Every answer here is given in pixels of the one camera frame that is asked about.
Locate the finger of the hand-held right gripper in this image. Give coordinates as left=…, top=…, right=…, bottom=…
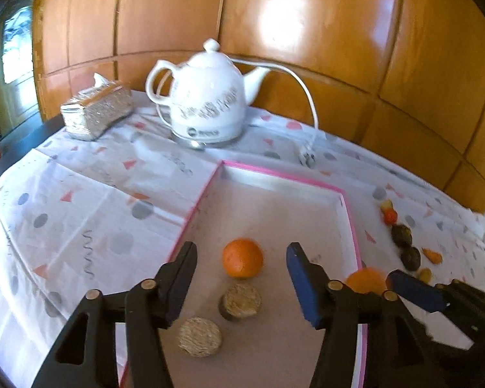
left=387, top=270, right=485, bottom=350

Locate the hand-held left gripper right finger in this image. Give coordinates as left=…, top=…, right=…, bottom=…
left=286, top=242, right=453, bottom=388

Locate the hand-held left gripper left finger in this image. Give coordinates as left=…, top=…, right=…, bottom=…
left=31, top=241, right=198, bottom=388

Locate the orange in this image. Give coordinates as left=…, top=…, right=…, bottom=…
left=345, top=267, right=389, bottom=295
left=222, top=238, right=264, bottom=279

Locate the dark brown oblong avocado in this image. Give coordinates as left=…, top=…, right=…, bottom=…
left=391, top=224, right=413, bottom=248

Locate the pink-edged shallow box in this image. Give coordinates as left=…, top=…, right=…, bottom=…
left=119, top=160, right=368, bottom=388

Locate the tan-ended brown cylinder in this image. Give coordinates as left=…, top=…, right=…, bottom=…
left=177, top=317, right=223, bottom=358
left=218, top=283, right=263, bottom=321

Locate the printed plastic tablecloth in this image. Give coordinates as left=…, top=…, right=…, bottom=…
left=0, top=89, right=485, bottom=388

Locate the silver kettle base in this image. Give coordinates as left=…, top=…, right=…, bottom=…
left=170, top=127, right=245, bottom=151

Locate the silver glitter tissue box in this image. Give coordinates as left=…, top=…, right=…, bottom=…
left=60, top=73, right=133, bottom=141

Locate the white ceramic electric kettle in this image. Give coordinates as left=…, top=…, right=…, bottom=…
left=145, top=38, right=272, bottom=140

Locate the wooden glass door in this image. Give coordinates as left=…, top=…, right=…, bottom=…
left=0, top=0, right=41, bottom=138

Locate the white power cord with plug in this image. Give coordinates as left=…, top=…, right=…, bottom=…
left=230, top=57, right=321, bottom=167

